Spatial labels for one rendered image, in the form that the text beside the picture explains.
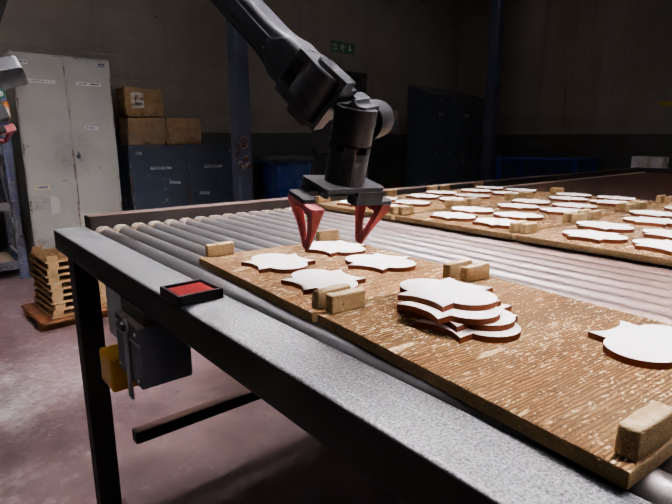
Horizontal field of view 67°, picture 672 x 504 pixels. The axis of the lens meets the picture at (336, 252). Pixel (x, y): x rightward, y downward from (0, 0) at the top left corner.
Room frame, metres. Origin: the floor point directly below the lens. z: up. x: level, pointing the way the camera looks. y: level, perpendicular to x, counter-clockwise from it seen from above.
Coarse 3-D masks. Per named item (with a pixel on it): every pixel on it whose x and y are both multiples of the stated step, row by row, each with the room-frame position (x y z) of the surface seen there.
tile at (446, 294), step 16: (400, 288) 0.67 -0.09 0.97; (416, 288) 0.66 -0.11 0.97; (432, 288) 0.66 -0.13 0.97; (448, 288) 0.66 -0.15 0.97; (464, 288) 0.66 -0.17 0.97; (480, 288) 0.66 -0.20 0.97; (432, 304) 0.60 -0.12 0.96; (448, 304) 0.59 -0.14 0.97; (464, 304) 0.59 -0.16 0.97; (480, 304) 0.59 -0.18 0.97; (496, 304) 0.61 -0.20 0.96
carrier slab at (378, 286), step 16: (336, 240) 1.16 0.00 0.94; (224, 256) 0.99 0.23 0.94; (240, 256) 0.99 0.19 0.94; (304, 256) 0.99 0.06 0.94; (320, 256) 0.99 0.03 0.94; (336, 256) 0.99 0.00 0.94; (224, 272) 0.89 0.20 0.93; (240, 272) 0.87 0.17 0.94; (256, 272) 0.87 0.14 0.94; (272, 272) 0.87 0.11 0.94; (352, 272) 0.87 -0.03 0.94; (368, 272) 0.87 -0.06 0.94; (400, 272) 0.87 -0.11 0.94; (416, 272) 0.87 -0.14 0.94; (432, 272) 0.87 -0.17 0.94; (256, 288) 0.78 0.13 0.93; (272, 288) 0.77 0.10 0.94; (288, 288) 0.77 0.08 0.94; (368, 288) 0.77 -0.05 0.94; (384, 288) 0.77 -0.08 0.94; (288, 304) 0.70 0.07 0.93; (304, 304) 0.69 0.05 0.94
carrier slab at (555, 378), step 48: (528, 288) 0.77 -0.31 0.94; (384, 336) 0.57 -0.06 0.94; (432, 336) 0.57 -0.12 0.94; (528, 336) 0.57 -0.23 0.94; (576, 336) 0.57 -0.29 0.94; (432, 384) 0.47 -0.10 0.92; (480, 384) 0.45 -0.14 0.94; (528, 384) 0.45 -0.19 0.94; (576, 384) 0.45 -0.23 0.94; (624, 384) 0.45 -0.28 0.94; (528, 432) 0.38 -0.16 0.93; (576, 432) 0.37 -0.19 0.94; (624, 480) 0.32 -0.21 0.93
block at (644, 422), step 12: (648, 408) 0.36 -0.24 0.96; (660, 408) 0.36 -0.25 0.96; (624, 420) 0.34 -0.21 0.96; (636, 420) 0.34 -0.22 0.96; (648, 420) 0.34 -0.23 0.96; (660, 420) 0.34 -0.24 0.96; (624, 432) 0.33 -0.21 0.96; (636, 432) 0.33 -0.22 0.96; (648, 432) 0.33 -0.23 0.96; (660, 432) 0.34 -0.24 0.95; (624, 444) 0.33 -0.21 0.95; (636, 444) 0.33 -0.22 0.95; (648, 444) 0.33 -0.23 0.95; (660, 444) 0.34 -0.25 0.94; (624, 456) 0.33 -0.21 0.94; (636, 456) 0.32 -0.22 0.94
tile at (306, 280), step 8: (296, 272) 0.84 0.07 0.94; (304, 272) 0.84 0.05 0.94; (312, 272) 0.84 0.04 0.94; (320, 272) 0.84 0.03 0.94; (328, 272) 0.84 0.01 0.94; (336, 272) 0.84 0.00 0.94; (288, 280) 0.79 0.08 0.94; (296, 280) 0.79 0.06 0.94; (304, 280) 0.79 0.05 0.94; (312, 280) 0.79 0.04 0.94; (320, 280) 0.79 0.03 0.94; (328, 280) 0.79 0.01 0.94; (336, 280) 0.79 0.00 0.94; (344, 280) 0.79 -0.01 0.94; (352, 280) 0.79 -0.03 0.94; (360, 280) 0.80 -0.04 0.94; (304, 288) 0.74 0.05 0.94; (312, 288) 0.74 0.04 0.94
